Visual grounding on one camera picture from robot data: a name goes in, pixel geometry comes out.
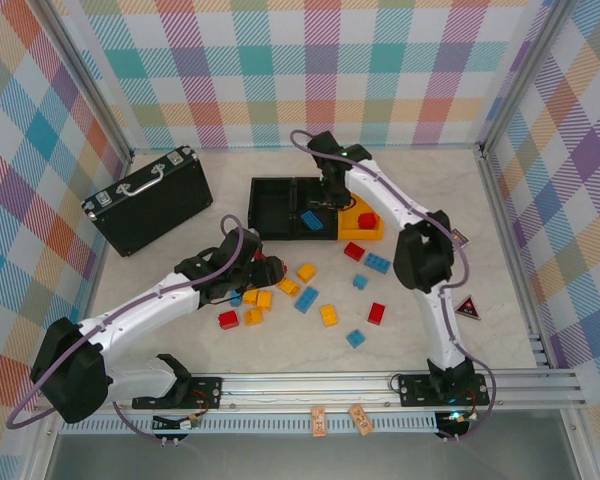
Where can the red lego brick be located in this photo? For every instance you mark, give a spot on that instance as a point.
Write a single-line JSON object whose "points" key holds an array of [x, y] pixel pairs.
{"points": [[376, 313], [366, 220], [353, 250], [228, 318], [262, 256]]}

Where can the small yellow lego brick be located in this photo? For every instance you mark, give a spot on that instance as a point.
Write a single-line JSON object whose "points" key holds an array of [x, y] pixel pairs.
{"points": [[306, 272], [250, 297], [253, 317], [264, 300]]}

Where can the blue two-by-four lego brick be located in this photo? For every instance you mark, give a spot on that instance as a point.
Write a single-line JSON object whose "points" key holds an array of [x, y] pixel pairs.
{"points": [[306, 300], [312, 220], [377, 263]]}

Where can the small blue lego brick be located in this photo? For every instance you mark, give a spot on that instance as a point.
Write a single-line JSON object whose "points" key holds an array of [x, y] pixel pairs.
{"points": [[236, 299], [360, 281], [355, 338]]}

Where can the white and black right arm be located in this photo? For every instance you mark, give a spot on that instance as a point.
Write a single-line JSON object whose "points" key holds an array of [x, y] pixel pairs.
{"points": [[437, 320]]}

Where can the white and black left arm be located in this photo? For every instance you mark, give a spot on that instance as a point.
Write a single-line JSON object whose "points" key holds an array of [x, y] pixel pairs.
{"points": [[145, 310]]}

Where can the black plastic bin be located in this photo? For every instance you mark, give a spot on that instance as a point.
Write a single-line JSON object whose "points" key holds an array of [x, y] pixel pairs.
{"points": [[307, 192], [272, 207]]}

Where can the yellow plastic bin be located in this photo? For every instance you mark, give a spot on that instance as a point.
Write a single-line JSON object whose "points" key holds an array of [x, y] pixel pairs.
{"points": [[350, 230]]}

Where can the small purple yellow card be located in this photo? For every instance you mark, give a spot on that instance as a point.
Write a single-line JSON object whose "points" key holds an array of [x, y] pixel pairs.
{"points": [[459, 237]]}

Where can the orange paper ticket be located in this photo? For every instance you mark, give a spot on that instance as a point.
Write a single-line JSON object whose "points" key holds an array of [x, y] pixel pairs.
{"points": [[360, 420], [318, 422]]}

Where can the black red triangle badge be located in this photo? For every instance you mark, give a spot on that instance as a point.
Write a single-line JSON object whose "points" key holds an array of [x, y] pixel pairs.
{"points": [[468, 307]]}

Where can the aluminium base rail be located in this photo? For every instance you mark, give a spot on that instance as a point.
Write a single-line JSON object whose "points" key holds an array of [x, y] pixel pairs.
{"points": [[305, 387]]}

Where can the aluminium side rail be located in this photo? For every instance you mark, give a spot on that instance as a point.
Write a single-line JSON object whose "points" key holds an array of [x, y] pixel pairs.
{"points": [[510, 250]]}

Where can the aluminium frame post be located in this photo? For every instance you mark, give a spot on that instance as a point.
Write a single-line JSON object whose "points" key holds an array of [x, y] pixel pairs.
{"points": [[87, 75], [522, 75]]}

